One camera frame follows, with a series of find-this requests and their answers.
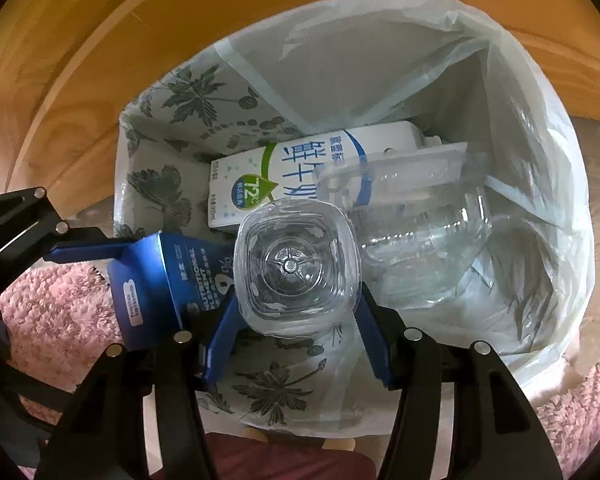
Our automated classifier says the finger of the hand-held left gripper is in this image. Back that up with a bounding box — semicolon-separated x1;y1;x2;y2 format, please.
0;277;76;441
0;186;160;273

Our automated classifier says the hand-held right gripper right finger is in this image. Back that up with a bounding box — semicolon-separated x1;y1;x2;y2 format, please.
352;286;565;480

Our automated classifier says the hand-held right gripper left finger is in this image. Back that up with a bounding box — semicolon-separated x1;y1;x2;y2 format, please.
35;292;243;480

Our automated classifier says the clear plastic bottle red label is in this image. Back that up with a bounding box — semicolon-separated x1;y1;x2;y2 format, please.
232;199;365;338

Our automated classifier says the clear plastic clamshell box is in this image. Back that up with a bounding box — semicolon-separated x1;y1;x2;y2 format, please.
312;141;496;308

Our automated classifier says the white milk carton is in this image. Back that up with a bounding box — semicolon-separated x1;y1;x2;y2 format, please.
207;120;426;231

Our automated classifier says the translucent white trash bag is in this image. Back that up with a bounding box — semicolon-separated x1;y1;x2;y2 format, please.
215;0;596;396

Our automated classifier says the wooden bed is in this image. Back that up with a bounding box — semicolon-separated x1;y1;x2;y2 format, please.
0;0;600;221

